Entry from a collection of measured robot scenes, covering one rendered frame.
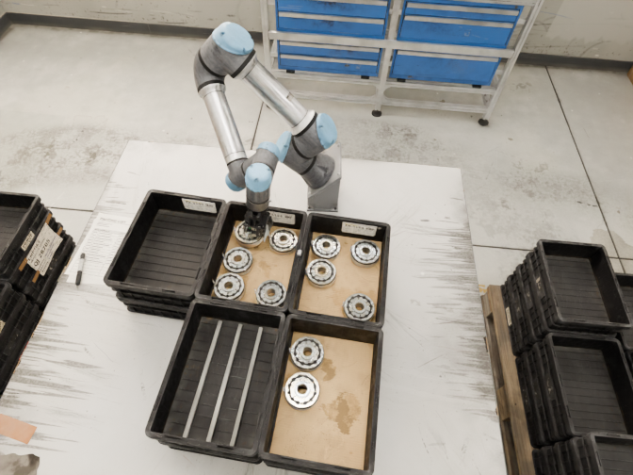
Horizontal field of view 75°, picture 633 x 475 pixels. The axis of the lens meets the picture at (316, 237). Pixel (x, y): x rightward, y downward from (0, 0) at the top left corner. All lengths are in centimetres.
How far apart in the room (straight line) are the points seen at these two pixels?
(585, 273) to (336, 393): 138
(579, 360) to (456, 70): 202
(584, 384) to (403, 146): 189
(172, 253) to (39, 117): 242
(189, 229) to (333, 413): 83
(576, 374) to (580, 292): 36
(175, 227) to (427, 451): 115
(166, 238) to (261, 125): 180
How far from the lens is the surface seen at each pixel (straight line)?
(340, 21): 301
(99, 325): 169
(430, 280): 168
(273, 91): 148
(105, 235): 189
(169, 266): 156
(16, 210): 247
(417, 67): 320
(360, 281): 147
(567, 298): 215
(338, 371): 134
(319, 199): 173
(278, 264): 149
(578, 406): 210
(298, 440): 130
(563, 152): 362
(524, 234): 294
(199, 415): 134
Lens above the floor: 211
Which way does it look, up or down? 56 degrees down
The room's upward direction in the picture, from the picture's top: 3 degrees clockwise
